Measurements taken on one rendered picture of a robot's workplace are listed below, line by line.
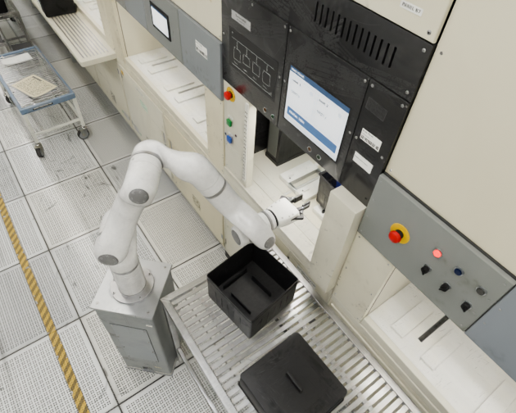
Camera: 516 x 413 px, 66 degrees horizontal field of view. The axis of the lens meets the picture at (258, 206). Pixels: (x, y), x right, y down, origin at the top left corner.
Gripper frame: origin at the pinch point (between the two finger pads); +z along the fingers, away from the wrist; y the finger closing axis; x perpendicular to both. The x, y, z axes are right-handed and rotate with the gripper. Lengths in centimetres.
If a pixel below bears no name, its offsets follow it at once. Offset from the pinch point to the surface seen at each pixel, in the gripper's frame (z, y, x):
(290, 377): -37, 44, -30
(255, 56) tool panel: 2, -39, 43
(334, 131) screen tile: 1.8, 5.5, 38.4
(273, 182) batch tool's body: 18, -38, -32
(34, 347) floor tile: -124, -70, -119
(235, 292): -31, 0, -42
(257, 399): -51, 43, -33
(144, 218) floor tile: -30, -123, -119
